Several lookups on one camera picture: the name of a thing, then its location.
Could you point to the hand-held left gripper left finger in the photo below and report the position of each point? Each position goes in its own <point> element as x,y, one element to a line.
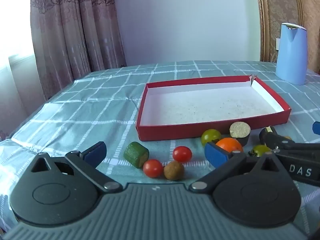
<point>96,153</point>

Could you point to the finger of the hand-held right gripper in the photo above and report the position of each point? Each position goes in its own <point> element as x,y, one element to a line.
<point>285,143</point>
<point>317,128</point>

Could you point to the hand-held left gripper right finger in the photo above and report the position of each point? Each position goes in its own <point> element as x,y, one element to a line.
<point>215,155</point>

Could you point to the brown round fruit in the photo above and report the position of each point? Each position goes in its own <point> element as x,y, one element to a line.
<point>287,137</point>
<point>174,170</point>

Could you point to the orange tomato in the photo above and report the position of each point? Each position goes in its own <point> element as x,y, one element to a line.
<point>229,144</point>

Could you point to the long eggplant chunk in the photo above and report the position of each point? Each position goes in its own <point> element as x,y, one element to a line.
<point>266,133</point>

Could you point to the green cherry tomato with stalk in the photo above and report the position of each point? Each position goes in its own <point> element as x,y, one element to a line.
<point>260,150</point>

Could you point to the red cherry tomato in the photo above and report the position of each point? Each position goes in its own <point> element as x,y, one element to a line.
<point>182,153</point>
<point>153,168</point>

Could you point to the green cucumber piece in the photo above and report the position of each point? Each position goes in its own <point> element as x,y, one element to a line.
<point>135,154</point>

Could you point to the red cardboard box tray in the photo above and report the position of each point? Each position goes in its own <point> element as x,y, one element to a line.
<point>207,105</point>

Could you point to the short eggplant chunk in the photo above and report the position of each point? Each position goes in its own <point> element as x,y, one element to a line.
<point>240,131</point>

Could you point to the green checked tablecloth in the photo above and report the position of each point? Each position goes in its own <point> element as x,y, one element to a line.
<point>100,105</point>

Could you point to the light blue kettle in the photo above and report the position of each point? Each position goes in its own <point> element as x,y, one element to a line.
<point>291,55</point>

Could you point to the white sheer curtain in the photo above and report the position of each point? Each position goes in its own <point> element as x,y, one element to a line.
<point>17,92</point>

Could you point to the brown patterned curtain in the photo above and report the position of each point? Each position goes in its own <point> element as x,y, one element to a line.
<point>75,30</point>

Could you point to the gold framed upholstered chair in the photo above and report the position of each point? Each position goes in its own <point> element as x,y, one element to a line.
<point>282,2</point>

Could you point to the white wall socket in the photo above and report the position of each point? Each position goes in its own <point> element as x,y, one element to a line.
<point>277,44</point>

